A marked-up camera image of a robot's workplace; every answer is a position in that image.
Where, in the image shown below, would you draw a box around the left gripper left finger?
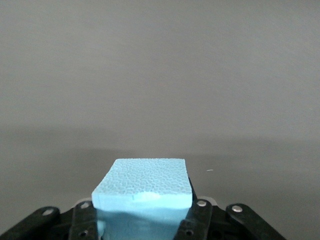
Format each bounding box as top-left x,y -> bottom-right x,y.
0,199 -> 105,240

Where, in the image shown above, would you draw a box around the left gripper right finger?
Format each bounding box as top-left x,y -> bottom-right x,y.
174,174 -> 289,240

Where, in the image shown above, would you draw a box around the light blue foam block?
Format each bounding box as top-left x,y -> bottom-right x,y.
91,157 -> 195,240

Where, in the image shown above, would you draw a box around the dark grey table mat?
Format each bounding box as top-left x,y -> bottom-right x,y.
0,0 -> 320,240

